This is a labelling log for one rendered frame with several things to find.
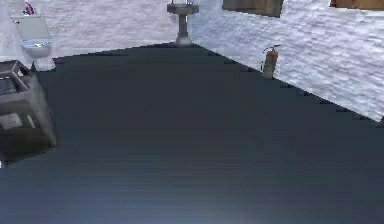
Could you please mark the grey pedestal sink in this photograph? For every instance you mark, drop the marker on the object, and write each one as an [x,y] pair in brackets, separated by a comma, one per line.
[183,20]

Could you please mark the grey shelf unit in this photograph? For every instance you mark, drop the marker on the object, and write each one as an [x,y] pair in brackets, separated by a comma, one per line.
[23,110]

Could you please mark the red fire extinguisher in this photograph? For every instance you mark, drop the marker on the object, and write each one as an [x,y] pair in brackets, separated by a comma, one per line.
[270,62]

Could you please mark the brown framed picture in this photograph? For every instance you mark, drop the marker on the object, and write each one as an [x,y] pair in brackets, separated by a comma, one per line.
[255,6]
[358,4]

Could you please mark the white toilet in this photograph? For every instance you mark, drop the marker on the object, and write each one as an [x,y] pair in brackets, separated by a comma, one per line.
[34,40]

